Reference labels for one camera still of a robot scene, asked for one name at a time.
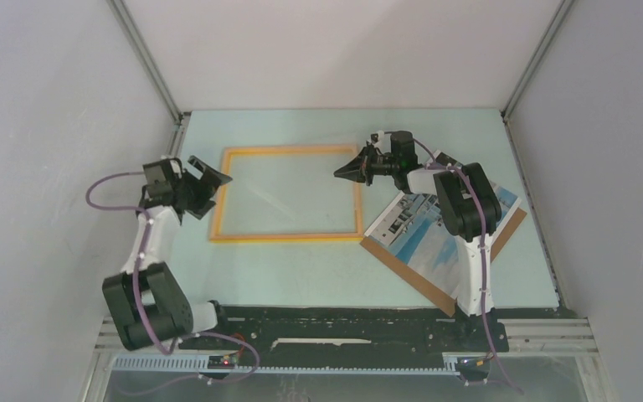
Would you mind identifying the left aluminium corner post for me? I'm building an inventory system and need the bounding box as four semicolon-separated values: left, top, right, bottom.
106;0;185;124

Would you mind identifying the aluminium rail front frame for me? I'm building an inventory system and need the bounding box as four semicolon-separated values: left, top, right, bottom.
77;313;611;402

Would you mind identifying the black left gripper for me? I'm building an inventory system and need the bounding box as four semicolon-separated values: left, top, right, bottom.
172;157;232;220

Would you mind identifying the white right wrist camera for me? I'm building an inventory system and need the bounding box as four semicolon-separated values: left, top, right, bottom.
369;131;387;148

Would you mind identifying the brown cardboard backing board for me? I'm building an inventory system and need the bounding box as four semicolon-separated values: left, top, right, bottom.
358;208;528;318

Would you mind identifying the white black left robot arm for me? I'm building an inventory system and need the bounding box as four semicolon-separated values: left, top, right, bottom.
101;156;232;355

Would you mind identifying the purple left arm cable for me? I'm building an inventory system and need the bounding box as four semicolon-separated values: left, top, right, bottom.
85;170;261;386

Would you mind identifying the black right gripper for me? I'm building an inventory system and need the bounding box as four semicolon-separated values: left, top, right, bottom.
334;142;399;186

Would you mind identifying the aluminium corner post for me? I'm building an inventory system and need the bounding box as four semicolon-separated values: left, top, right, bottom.
106;0;185;124
501;0;578;121

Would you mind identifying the orange wooden picture frame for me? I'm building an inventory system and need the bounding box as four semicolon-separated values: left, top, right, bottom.
208;144;364;243

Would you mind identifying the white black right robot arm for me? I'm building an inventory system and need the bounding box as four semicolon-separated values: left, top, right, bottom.
333;131;502;317

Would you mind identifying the building and sky photo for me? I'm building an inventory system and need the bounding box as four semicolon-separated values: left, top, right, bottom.
363;151;522;301

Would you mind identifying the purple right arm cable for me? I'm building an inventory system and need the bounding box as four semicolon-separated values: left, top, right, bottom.
384;131;524;395

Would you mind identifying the small electronics board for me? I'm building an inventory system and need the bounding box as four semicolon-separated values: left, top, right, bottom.
207;355;238;370

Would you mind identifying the right aluminium corner post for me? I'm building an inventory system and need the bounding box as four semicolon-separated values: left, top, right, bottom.
501;0;578;121

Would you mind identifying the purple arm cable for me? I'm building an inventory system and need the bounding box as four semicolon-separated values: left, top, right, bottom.
85;170;261;386
384;131;524;395

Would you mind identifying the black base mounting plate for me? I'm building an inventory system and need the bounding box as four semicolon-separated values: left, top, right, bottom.
179;302;508;369

